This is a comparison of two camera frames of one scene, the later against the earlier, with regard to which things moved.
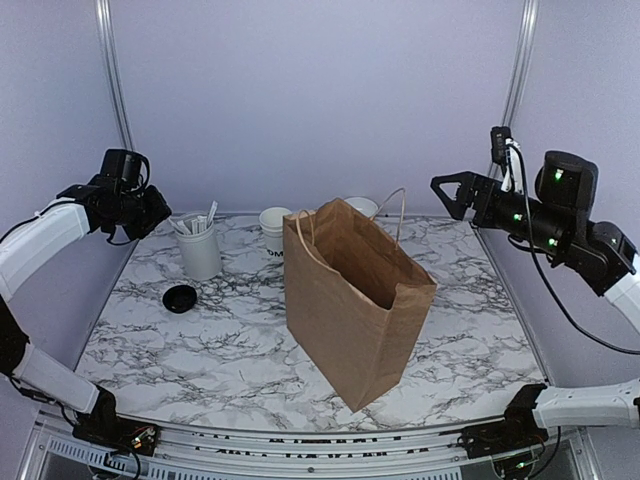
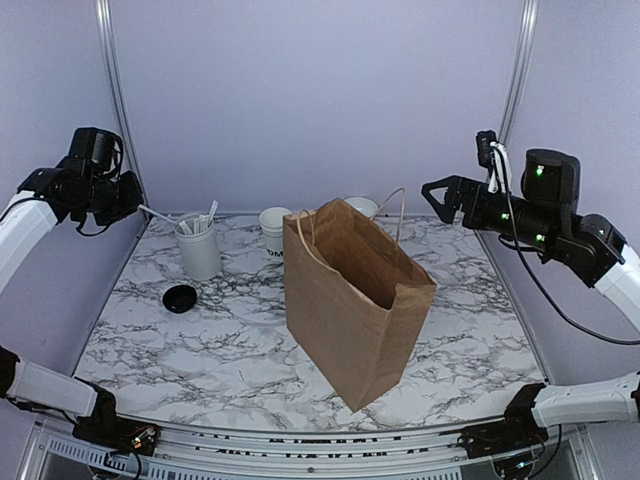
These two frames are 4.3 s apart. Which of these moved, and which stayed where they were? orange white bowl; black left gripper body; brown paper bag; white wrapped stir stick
Moved: black left gripper body
Stayed: orange white bowl; brown paper bag; white wrapped stir stick
